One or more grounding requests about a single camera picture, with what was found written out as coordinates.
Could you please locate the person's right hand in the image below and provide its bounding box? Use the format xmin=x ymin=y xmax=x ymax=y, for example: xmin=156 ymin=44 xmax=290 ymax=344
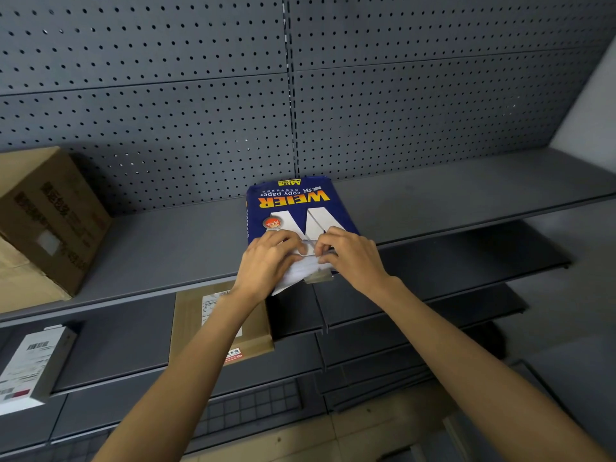
xmin=313 ymin=226 xmax=403 ymax=300

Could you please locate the person's left hand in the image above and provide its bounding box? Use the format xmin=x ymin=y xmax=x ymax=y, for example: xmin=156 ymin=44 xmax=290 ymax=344
xmin=234 ymin=229 xmax=309 ymax=304

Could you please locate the blue copy paper ream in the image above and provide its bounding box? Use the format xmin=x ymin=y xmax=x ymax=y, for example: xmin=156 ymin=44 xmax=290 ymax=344
xmin=245 ymin=175 xmax=361 ymax=297

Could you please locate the person's right forearm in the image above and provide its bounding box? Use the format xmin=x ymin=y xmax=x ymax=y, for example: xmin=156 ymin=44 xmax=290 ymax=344
xmin=370 ymin=276 xmax=613 ymax=462

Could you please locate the person's left forearm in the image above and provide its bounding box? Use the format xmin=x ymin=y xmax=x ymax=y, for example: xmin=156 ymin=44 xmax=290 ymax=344
xmin=91 ymin=288 xmax=268 ymax=462

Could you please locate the flat brown cardboard parcel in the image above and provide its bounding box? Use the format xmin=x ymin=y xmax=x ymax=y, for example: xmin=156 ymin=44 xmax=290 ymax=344
xmin=167 ymin=281 xmax=275 ymax=367

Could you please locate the long grey metal shelf board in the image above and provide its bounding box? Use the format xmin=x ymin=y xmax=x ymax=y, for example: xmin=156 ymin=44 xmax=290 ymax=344
xmin=0 ymin=147 xmax=616 ymax=329

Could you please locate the grey slotted shelf upright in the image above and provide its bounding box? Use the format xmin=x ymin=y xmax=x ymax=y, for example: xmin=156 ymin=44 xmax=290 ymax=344
xmin=282 ymin=0 xmax=301 ymax=180

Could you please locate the grey perforated back panel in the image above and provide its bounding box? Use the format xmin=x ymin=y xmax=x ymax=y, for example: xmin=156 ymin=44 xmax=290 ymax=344
xmin=288 ymin=0 xmax=616 ymax=181
xmin=0 ymin=0 xmax=297 ymax=218

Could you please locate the large brown cardboard box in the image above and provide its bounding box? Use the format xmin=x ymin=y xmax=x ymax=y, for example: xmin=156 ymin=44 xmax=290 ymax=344
xmin=0 ymin=146 xmax=114 ymax=314

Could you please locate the grey metal panel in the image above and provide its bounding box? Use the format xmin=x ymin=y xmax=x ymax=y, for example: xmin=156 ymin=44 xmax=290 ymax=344
xmin=510 ymin=332 xmax=616 ymax=450

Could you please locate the white product box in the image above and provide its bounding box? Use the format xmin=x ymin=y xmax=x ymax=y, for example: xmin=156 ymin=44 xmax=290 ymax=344
xmin=0 ymin=324 xmax=78 ymax=417

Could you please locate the grey wire mesh panel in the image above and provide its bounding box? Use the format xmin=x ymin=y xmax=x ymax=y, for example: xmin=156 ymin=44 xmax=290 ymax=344
xmin=187 ymin=379 xmax=305 ymax=441

